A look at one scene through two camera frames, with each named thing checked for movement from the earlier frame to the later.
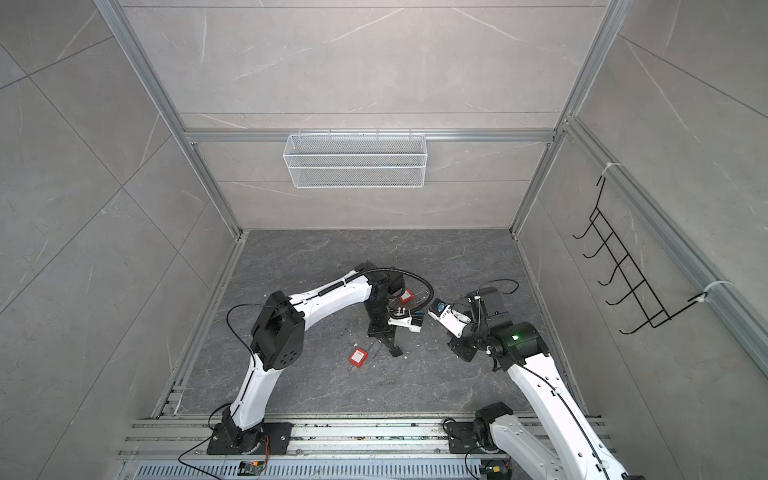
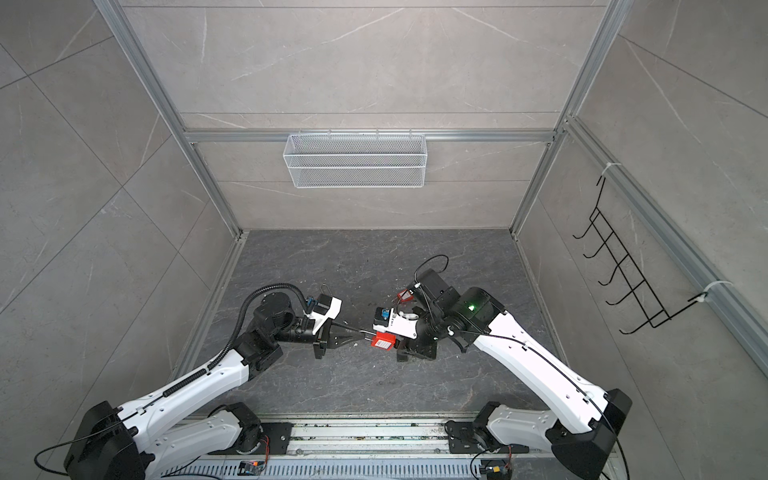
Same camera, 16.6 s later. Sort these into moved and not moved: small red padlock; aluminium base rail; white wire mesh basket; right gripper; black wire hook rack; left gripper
Moved: left gripper; right gripper
Not moved: black wire hook rack; small red padlock; aluminium base rail; white wire mesh basket
